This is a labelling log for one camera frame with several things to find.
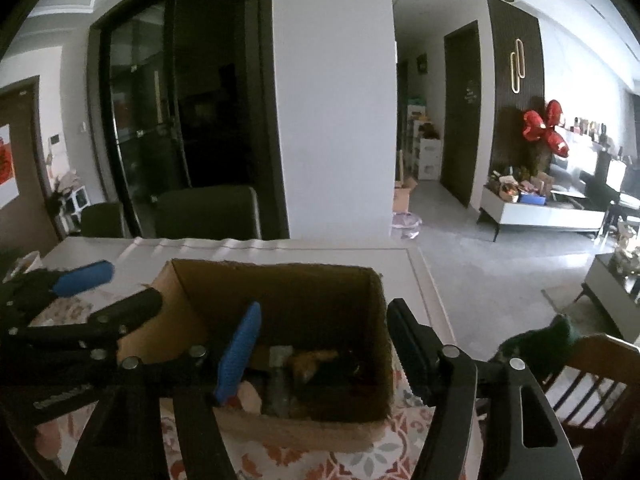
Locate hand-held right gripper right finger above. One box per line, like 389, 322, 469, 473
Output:
386, 298, 586, 480

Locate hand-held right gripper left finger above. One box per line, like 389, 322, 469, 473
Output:
65, 301, 263, 480

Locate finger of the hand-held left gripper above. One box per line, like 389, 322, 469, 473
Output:
9, 286, 164, 358
0, 259, 116, 322

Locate yellow snack pouch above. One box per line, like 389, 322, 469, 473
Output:
292, 347, 341, 382

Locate brown cardboard box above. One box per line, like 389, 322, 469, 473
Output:
116, 258, 397, 455

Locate dark upholstered chair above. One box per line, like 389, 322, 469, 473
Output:
151, 185, 262, 242
79, 202, 127, 239

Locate dark green cloth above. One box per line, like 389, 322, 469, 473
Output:
491, 314, 577, 377

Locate floral patterned tablecloth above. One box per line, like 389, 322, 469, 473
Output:
30, 294, 453, 480

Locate clear plastic waste bin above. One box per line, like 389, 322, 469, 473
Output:
391, 211, 422, 242

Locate small open cardboard box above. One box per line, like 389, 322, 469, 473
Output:
392, 176, 419, 214

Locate dark glass sliding door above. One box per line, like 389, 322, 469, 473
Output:
89, 0, 282, 238

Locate brown wooden chair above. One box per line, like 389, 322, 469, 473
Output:
539, 332, 640, 463

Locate white tv cabinet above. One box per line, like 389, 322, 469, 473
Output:
476, 184, 609, 243

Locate stack of white boxes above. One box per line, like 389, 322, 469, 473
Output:
406, 104, 444, 182

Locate dark coffee table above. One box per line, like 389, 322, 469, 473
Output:
581, 251, 640, 342

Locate dark interior door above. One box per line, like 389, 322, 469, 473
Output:
441, 21, 482, 210

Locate red foil balloon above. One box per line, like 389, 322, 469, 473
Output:
521, 99, 572, 159

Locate row of small ornaments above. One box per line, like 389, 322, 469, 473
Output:
569, 115, 615, 145

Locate red wall picture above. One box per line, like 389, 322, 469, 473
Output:
0, 124, 19, 209

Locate gold wall ornament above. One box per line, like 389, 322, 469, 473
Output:
509, 38, 527, 97

